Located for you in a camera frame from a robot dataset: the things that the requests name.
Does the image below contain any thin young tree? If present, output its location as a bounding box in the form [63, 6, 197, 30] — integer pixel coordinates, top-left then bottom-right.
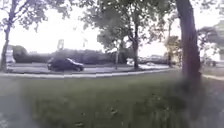
[97, 26, 129, 71]

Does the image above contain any grey asphalt road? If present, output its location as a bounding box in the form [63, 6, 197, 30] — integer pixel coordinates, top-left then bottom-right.
[5, 62, 172, 75]

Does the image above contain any white vehicle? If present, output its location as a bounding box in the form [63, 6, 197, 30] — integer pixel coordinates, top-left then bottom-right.
[125, 57, 135, 67]

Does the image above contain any long dark hedge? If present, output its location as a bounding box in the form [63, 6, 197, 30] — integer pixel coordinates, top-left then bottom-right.
[12, 44, 135, 65]

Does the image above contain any tree with forked trunk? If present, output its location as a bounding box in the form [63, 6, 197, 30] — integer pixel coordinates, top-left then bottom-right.
[78, 0, 174, 71]

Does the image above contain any green grass lawn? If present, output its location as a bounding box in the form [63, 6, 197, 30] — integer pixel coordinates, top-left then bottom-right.
[0, 68, 224, 128]

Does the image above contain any pale paved path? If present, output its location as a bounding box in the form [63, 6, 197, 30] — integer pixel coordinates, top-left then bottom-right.
[0, 67, 224, 82]

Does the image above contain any dark car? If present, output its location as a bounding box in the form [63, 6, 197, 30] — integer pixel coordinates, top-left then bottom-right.
[46, 56, 86, 73]

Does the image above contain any sign on pole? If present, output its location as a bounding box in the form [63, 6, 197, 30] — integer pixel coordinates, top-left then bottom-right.
[56, 38, 66, 60]

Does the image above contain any small yellowish tree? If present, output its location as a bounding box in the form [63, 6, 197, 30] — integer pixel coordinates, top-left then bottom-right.
[163, 13, 183, 69]

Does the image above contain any thick-trunked tree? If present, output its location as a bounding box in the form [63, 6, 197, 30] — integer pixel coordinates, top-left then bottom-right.
[174, 0, 203, 88]

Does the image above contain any leaning slim tree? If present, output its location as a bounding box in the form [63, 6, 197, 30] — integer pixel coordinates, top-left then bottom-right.
[0, 0, 73, 73]

